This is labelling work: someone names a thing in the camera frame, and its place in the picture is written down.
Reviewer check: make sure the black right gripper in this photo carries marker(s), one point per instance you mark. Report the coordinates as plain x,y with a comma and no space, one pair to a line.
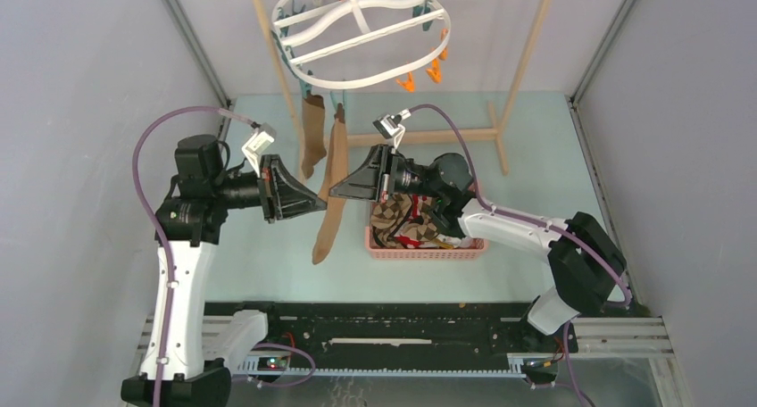
375,180

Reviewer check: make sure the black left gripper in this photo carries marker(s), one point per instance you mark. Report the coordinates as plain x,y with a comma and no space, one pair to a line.
280,194

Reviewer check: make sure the brown argyle sock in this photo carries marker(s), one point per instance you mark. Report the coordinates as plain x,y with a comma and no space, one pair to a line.
387,220
420,230

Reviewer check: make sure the red white striped sock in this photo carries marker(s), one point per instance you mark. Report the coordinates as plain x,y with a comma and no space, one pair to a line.
421,204

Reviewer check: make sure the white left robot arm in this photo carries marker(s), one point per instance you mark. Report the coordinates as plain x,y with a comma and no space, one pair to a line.
178,370

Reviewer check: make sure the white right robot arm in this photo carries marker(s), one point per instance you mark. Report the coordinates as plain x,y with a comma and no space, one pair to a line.
584,262

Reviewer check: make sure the wooden hanger rack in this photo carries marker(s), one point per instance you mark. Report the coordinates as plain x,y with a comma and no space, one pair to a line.
375,19

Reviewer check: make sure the white oval clip hanger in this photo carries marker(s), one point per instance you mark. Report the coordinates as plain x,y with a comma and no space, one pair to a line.
362,61

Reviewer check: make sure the pink plastic basket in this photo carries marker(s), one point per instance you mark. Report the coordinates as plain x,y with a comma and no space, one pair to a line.
443,248

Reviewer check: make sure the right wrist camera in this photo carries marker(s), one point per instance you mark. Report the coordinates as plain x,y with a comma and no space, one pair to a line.
391,128

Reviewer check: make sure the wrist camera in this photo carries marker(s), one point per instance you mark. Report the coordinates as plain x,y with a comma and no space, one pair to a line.
263,135
391,128

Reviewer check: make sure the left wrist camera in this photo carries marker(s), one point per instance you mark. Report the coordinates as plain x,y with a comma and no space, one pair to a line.
263,135

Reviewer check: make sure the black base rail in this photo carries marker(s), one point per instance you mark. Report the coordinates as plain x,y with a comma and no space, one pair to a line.
415,337

